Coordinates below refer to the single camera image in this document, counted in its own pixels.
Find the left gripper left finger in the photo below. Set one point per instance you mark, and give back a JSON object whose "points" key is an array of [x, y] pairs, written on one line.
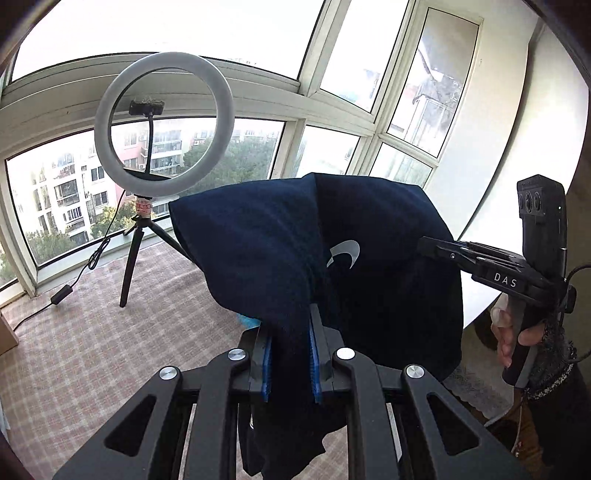
{"points": [[255, 378]]}

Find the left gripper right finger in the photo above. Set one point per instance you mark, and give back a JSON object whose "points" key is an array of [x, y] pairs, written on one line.
{"points": [[327, 378]]}

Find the navy blue t-shirt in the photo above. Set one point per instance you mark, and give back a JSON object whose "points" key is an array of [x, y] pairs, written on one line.
{"points": [[274, 250]]}

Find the person's right hand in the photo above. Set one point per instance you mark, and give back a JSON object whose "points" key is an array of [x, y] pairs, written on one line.
{"points": [[503, 314]]}

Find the folded blue garment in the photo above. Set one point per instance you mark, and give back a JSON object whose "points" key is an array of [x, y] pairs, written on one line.
{"points": [[248, 322]]}

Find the white lace cloth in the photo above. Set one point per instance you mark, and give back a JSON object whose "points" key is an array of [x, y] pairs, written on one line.
{"points": [[493, 403]]}

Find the pink plaid table cloth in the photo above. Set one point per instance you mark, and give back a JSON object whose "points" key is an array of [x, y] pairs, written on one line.
{"points": [[78, 362]]}

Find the wooden board panel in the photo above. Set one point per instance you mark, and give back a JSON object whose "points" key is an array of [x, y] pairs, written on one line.
{"points": [[8, 338]]}

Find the black phone holder clip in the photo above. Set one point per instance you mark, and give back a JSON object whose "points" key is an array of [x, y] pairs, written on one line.
{"points": [[146, 108]]}

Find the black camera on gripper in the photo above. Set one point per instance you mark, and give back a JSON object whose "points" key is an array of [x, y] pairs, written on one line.
{"points": [[542, 209]]}

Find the black cable inline controller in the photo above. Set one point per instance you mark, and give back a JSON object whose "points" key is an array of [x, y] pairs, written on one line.
{"points": [[61, 294]]}

